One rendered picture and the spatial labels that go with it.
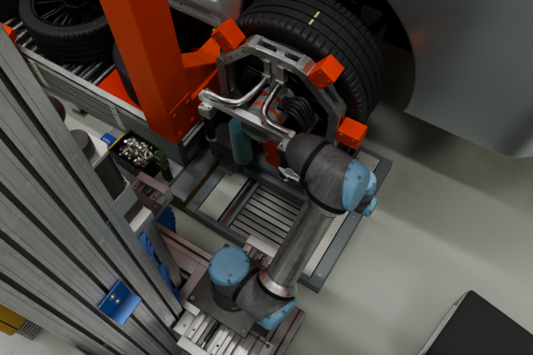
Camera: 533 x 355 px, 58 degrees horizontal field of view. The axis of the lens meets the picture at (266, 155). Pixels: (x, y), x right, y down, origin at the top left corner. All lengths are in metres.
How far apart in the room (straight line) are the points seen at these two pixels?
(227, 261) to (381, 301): 1.23
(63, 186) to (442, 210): 2.20
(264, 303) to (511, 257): 1.67
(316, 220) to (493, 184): 1.82
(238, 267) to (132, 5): 0.88
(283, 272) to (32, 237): 0.67
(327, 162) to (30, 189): 0.67
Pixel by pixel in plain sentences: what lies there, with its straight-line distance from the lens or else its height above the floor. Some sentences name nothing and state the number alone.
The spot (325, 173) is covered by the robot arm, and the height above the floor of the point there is 1.33.
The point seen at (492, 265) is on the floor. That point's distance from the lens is 2.70.
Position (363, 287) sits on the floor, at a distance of 2.48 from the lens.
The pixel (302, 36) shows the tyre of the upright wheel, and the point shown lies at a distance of 1.69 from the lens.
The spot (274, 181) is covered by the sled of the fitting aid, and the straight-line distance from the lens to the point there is 2.51.
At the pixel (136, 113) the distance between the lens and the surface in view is 2.56.
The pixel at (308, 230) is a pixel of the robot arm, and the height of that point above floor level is 1.21.
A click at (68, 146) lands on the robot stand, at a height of 1.73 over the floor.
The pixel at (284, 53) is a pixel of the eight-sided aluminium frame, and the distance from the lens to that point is 1.72.
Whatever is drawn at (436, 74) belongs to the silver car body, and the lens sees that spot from 1.86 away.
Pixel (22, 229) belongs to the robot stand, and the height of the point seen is 1.67.
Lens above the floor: 2.34
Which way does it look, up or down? 58 degrees down
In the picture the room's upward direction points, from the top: 2 degrees counter-clockwise
